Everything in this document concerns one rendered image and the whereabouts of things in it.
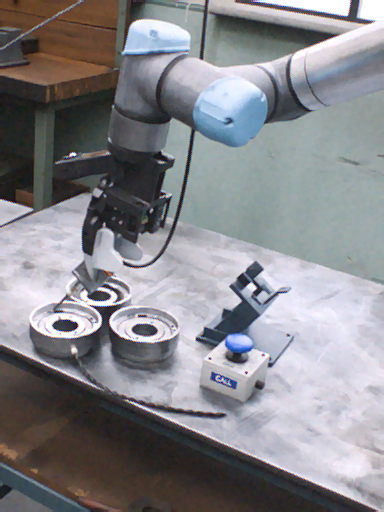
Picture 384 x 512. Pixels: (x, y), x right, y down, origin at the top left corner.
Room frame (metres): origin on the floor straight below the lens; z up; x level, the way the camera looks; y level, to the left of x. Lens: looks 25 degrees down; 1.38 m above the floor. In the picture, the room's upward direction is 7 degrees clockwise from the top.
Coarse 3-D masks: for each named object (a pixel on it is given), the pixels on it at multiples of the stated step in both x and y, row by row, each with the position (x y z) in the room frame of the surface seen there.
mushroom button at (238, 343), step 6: (228, 336) 0.87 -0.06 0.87; (234, 336) 0.87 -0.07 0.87; (240, 336) 0.87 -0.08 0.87; (246, 336) 0.87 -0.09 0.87; (228, 342) 0.85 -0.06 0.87; (234, 342) 0.85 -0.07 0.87; (240, 342) 0.85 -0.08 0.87; (246, 342) 0.85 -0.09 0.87; (252, 342) 0.86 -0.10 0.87; (228, 348) 0.85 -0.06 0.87; (234, 348) 0.84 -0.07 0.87; (240, 348) 0.84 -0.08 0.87; (246, 348) 0.85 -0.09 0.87; (252, 348) 0.85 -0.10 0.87; (234, 354) 0.86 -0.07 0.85; (240, 354) 0.86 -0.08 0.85
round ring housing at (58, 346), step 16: (48, 304) 0.95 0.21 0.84; (64, 304) 0.96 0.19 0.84; (80, 304) 0.96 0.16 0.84; (32, 320) 0.91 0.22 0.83; (48, 320) 0.93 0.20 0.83; (64, 320) 0.94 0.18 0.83; (80, 320) 0.94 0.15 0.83; (96, 320) 0.94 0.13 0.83; (32, 336) 0.88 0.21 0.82; (48, 336) 0.87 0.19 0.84; (64, 336) 0.87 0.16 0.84; (80, 336) 0.87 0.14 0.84; (96, 336) 0.90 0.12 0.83; (48, 352) 0.87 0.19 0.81; (64, 352) 0.87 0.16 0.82; (80, 352) 0.88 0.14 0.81
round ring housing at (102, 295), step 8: (72, 280) 1.04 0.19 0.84; (112, 280) 1.07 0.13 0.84; (120, 280) 1.06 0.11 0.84; (104, 288) 1.04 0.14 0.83; (120, 288) 1.05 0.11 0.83; (128, 288) 1.04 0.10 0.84; (72, 296) 1.01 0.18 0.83; (88, 296) 1.03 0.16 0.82; (96, 296) 1.04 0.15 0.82; (104, 296) 1.04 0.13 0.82; (112, 296) 1.02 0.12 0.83; (128, 296) 1.01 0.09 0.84; (88, 304) 0.97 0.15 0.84; (96, 304) 0.97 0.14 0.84; (104, 304) 0.97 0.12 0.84; (112, 304) 0.98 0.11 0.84; (120, 304) 0.98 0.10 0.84; (128, 304) 1.00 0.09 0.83; (104, 312) 0.97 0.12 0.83; (112, 312) 0.98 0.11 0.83; (104, 320) 0.98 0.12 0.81
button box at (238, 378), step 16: (224, 352) 0.87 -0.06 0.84; (256, 352) 0.88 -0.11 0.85; (208, 368) 0.84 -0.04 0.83; (224, 368) 0.83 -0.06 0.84; (240, 368) 0.83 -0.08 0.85; (256, 368) 0.84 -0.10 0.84; (208, 384) 0.84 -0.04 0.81; (224, 384) 0.83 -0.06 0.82; (240, 384) 0.82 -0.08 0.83; (256, 384) 0.84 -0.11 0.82; (240, 400) 0.82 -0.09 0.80
